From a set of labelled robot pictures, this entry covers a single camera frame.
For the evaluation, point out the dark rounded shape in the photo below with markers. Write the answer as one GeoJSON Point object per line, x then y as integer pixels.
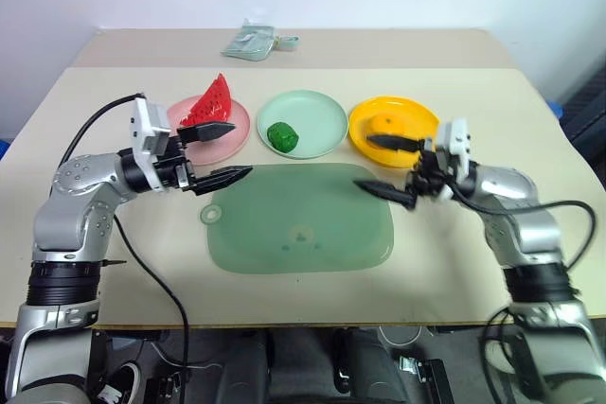
{"type": "Point", "coordinates": [251, 366]}
{"type": "Point", "coordinates": [374, 366]}

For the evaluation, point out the green vegetable toy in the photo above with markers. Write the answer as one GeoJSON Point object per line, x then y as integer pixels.
{"type": "Point", "coordinates": [282, 137]}

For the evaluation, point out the black ribbed box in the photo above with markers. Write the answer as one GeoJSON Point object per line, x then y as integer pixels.
{"type": "Point", "coordinates": [587, 110]}

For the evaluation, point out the pink plate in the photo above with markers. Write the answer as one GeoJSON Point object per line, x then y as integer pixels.
{"type": "Point", "coordinates": [237, 136]}

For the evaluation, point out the light green plate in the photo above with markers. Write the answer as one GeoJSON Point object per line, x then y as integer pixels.
{"type": "Point", "coordinates": [308, 117]}

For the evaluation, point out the red watermelon slice toy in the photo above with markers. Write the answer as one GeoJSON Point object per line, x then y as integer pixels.
{"type": "Point", "coordinates": [210, 103]}

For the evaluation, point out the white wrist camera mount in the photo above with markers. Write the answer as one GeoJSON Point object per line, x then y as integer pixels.
{"type": "Point", "coordinates": [150, 124]}
{"type": "Point", "coordinates": [455, 139]}

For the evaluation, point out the yellow plate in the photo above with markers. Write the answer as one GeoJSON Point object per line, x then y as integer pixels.
{"type": "Point", "coordinates": [402, 110]}

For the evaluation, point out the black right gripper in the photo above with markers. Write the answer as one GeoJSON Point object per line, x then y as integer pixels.
{"type": "Point", "coordinates": [428, 172]}

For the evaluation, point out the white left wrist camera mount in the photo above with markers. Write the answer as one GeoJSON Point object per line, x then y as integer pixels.
{"type": "Point", "coordinates": [150, 124]}

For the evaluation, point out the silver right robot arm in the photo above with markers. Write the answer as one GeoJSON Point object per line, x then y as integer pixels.
{"type": "Point", "coordinates": [521, 233]}

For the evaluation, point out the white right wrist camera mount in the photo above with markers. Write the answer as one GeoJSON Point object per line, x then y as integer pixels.
{"type": "Point", "coordinates": [455, 139]}

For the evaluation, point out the orange fruit toy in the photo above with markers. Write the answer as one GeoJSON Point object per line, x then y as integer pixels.
{"type": "Point", "coordinates": [386, 124]}

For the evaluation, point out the blue object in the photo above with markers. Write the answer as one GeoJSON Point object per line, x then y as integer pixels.
{"type": "Point", "coordinates": [557, 108]}
{"type": "Point", "coordinates": [4, 148]}

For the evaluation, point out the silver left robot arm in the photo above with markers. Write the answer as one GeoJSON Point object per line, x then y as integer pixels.
{"type": "Point", "coordinates": [76, 196]}

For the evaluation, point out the black metal bracket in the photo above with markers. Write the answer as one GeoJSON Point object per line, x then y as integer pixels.
{"type": "Point", "coordinates": [426, 375]}

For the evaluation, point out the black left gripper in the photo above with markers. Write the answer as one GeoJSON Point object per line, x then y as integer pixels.
{"type": "Point", "coordinates": [174, 172]}

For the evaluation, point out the green silicone mat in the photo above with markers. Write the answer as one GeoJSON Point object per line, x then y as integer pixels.
{"type": "Point", "coordinates": [303, 215]}

